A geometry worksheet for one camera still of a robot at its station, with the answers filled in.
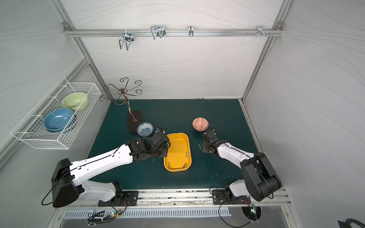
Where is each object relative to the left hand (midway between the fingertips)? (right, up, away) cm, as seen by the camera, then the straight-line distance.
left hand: (166, 150), depth 77 cm
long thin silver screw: (+20, -2, +16) cm, 26 cm away
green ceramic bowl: (-48, +27, -4) cm, 55 cm away
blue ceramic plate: (-49, +18, -12) cm, 53 cm away
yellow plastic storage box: (+6, -7, +9) cm, 13 cm away
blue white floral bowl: (-19, +9, +24) cm, 32 cm away
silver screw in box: (0, -11, +8) cm, 14 cm away
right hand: (+25, -1, +15) cm, 29 cm away
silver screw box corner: (+9, -12, +8) cm, 17 cm away
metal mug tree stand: (-28, +16, +27) cm, 42 cm away
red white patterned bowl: (+22, +12, +27) cm, 37 cm away
